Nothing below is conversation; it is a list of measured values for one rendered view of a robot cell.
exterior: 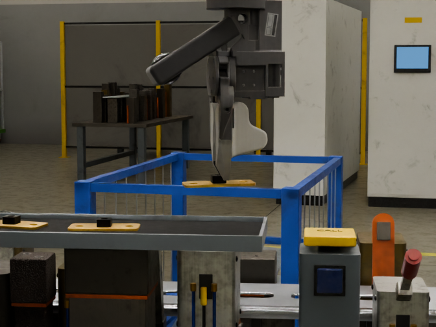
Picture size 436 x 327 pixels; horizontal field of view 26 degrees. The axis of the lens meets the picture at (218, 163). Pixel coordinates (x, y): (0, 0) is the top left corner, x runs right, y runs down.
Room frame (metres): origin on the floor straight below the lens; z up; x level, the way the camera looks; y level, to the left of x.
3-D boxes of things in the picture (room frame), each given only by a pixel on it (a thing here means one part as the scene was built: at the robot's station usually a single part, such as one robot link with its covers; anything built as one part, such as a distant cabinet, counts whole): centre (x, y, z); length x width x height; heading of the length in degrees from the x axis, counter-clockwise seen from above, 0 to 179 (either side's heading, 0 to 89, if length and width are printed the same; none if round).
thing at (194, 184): (1.12, 0.00, 1.22); 0.08 x 0.04 x 0.01; 99
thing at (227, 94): (1.09, -0.01, 1.31); 0.05 x 0.02 x 0.09; 9
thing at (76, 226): (1.12, 0.14, 1.17); 0.08 x 0.04 x 0.01; 89
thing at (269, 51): (1.12, -0.03, 1.37); 0.09 x 0.08 x 0.12; 99
